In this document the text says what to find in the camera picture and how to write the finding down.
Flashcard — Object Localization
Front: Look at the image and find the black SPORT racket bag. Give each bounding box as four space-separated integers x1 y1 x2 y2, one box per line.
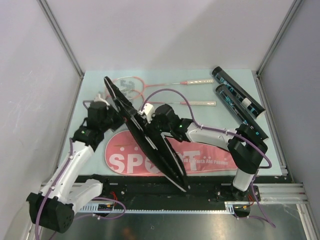
103 76 190 193

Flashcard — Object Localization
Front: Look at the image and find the pink SPORT racket bag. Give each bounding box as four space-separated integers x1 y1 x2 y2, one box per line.
104 130 237 177

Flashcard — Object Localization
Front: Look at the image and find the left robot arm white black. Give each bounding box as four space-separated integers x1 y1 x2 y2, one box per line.
26 100 124 239

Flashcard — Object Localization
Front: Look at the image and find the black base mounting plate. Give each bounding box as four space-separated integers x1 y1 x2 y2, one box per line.
101 182 261 202

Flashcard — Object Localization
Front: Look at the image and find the red white badminton racket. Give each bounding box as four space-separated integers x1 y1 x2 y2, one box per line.
112 76 214 100

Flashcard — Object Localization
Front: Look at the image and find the aluminium frame rail left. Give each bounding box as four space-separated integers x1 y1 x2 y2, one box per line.
36 0 85 78

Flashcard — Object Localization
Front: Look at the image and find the white slotted cable duct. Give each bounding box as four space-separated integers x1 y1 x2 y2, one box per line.
79 198 243 214

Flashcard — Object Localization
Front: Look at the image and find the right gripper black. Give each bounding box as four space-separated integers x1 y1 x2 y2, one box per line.
144 112 172 137

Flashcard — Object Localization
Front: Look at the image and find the aluminium frame rail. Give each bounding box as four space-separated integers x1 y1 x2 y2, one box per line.
36 0 85 78
254 0 304 76

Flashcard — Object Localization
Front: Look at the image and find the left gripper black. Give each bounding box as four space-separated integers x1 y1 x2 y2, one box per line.
100 97 136 132

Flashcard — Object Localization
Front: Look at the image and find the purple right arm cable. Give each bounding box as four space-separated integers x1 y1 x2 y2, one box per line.
140 88 277 228

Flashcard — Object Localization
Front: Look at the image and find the aluminium frame rail right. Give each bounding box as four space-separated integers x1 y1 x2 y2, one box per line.
254 0 304 76

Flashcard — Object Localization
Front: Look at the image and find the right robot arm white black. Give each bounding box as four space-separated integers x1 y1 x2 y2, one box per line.
138 103 268 201

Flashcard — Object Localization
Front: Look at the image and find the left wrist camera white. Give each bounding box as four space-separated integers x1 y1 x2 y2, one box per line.
93 93 110 106

